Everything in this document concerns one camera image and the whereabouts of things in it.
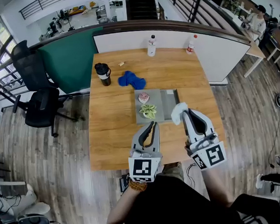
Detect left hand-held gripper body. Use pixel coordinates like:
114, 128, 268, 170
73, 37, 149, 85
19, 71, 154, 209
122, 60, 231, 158
127, 147, 165, 185

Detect white cloth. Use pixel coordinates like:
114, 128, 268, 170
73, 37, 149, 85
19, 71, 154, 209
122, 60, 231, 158
170, 102, 190, 126

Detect green potted plant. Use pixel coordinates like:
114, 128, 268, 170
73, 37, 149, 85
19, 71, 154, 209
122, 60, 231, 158
138, 103, 158, 121

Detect black tumbler bottle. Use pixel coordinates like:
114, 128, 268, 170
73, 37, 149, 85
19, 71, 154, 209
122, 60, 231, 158
94, 62, 113, 87

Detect brown beaded bracelet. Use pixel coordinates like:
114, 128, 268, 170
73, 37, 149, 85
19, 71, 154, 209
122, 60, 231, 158
127, 177, 149, 193

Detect black power adaptor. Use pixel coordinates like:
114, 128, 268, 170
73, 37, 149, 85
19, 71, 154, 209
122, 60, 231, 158
119, 175, 131, 193

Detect blue cloth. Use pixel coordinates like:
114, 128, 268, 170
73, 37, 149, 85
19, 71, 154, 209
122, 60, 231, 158
116, 69, 147, 92

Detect black office chair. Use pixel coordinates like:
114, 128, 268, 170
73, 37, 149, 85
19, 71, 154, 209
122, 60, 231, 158
6, 36, 87, 141

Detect black metal railing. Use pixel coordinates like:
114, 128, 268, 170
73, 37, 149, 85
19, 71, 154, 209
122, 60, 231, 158
18, 0, 85, 20
159, 0, 245, 40

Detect person's black shirt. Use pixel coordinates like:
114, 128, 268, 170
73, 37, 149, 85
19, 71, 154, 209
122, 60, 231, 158
86, 165, 280, 224

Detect grey tray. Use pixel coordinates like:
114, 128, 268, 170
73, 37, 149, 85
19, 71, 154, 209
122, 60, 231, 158
133, 86, 182, 126

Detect pink potted succulent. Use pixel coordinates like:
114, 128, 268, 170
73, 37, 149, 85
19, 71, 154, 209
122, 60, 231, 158
138, 91, 151, 105

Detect white partition panel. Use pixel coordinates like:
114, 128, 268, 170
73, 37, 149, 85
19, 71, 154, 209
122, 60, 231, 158
91, 15, 254, 92

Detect person's olive trouser leg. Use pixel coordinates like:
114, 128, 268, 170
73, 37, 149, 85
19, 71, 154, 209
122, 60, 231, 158
158, 162, 184, 183

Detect person's right forearm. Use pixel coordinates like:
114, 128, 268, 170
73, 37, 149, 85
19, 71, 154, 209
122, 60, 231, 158
201, 164, 235, 210

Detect green partition panel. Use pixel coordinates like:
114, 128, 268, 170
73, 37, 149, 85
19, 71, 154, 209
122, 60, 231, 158
36, 26, 109, 97

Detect white bottle red cap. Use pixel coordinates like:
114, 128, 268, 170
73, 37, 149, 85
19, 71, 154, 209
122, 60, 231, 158
184, 34, 200, 55

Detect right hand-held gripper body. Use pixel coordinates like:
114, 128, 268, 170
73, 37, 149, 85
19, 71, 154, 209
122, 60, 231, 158
183, 132, 229, 172

